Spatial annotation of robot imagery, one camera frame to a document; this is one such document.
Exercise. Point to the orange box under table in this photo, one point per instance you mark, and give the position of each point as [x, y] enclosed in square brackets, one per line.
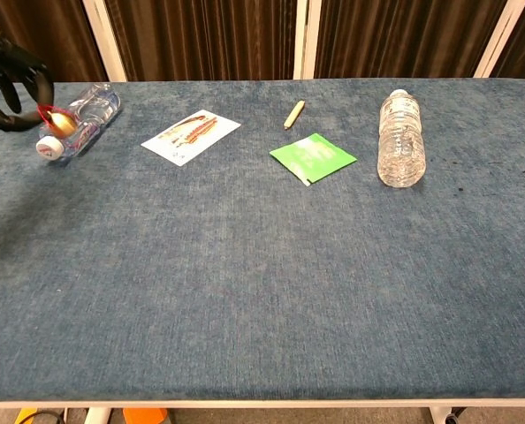
[144, 415]

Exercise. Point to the white partition frame post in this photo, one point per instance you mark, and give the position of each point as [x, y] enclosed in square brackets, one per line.
[499, 40]
[306, 40]
[104, 40]

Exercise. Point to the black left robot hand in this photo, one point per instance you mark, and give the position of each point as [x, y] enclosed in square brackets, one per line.
[10, 66]

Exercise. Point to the ribbed clear water bottle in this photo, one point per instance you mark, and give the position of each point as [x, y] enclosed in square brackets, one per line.
[400, 141]

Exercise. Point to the dark brown curtain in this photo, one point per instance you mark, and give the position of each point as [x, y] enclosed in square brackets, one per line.
[209, 40]

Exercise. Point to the clear bottle with red-printed cap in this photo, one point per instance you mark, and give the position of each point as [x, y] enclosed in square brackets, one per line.
[90, 119]

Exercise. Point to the blue chenille table cloth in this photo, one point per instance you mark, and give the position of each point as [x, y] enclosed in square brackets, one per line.
[262, 265]

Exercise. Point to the short beige pencil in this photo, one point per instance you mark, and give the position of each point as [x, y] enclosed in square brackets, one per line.
[294, 114]

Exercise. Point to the yellow object under table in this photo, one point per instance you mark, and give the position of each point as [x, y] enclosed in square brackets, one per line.
[25, 416]

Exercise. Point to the white printed card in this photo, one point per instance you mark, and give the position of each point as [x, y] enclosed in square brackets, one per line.
[191, 136]

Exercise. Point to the green sachet packet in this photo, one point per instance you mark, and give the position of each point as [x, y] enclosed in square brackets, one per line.
[313, 157]

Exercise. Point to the white table leg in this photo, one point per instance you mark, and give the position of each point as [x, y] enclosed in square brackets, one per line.
[97, 415]
[439, 415]

